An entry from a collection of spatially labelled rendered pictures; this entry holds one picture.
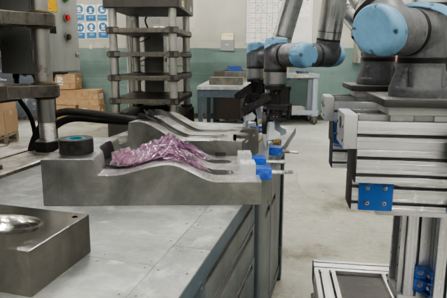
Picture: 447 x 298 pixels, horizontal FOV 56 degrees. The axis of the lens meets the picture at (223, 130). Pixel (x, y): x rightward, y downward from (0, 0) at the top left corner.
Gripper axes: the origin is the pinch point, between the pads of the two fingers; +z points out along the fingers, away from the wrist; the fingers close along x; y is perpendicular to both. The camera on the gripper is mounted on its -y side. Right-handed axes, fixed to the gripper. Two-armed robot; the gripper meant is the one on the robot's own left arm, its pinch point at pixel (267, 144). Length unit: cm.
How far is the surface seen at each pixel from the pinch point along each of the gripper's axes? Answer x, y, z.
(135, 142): -23.8, -36.9, -2.2
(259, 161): -29.9, 6.6, -1.3
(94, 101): 474, -463, 49
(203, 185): -51, 0, 0
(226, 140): -19.4, -7.2, -4.3
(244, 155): -31.8, 3.1, -3.2
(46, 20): -19, -75, -41
